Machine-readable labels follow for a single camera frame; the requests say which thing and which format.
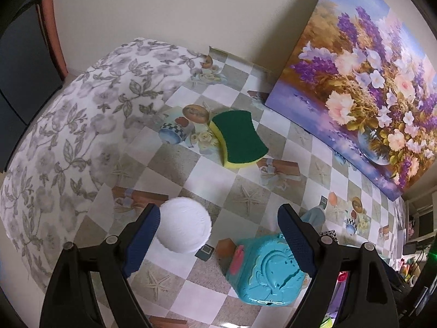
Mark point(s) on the teal plastic lidded container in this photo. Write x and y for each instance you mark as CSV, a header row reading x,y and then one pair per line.
x,y
269,273

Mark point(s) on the white plastic bottle green label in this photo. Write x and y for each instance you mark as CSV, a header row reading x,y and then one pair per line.
x,y
184,222

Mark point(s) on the grey floral tablecloth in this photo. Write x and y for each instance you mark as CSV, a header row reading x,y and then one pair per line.
x,y
68,136

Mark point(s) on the white shelf unit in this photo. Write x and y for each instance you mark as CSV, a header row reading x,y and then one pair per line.
x,y
421,211

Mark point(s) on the floral painting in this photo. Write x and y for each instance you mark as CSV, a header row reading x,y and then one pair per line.
x,y
362,85

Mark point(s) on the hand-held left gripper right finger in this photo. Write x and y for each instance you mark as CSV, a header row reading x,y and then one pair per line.
x,y
298,242

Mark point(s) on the green yellow sponge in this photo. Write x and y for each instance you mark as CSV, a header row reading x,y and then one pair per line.
x,y
239,136

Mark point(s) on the checkered printed tablecloth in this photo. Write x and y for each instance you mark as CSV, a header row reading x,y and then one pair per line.
x,y
225,184

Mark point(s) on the reddish brown wooden post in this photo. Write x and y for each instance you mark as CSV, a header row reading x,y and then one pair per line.
x,y
53,37

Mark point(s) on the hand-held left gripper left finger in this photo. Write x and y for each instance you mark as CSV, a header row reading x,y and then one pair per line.
x,y
141,242

